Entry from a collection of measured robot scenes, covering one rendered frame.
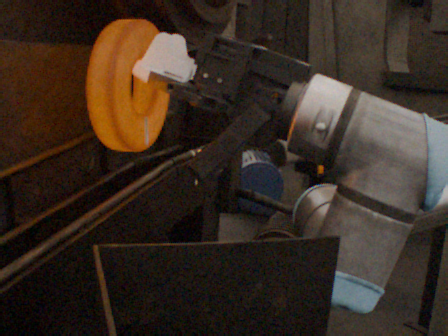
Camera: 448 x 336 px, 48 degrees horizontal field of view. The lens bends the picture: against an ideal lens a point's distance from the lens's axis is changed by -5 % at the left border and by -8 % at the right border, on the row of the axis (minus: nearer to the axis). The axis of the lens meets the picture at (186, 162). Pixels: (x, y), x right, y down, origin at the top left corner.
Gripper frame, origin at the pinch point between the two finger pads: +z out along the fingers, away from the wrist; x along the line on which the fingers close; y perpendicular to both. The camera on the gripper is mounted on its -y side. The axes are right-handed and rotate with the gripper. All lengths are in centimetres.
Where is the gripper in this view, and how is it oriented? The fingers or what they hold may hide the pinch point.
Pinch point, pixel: (133, 68)
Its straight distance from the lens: 63.1
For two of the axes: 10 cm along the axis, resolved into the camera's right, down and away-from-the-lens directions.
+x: -3.7, 1.7, -9.1
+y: 2.9, -9.1, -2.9
